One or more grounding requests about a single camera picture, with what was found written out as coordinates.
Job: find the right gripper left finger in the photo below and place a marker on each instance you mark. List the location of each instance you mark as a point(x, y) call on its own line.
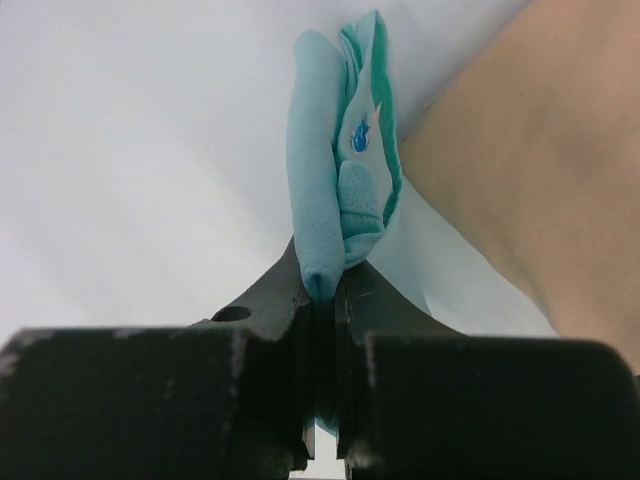
point(230, 397)

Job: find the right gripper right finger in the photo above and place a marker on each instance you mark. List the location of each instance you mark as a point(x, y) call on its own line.
point(418, 400)

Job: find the folded beige t shirt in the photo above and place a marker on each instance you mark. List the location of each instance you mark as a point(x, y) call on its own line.
point(532, 155)

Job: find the teal green t shirt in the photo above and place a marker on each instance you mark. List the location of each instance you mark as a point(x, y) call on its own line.
point(344, 172)

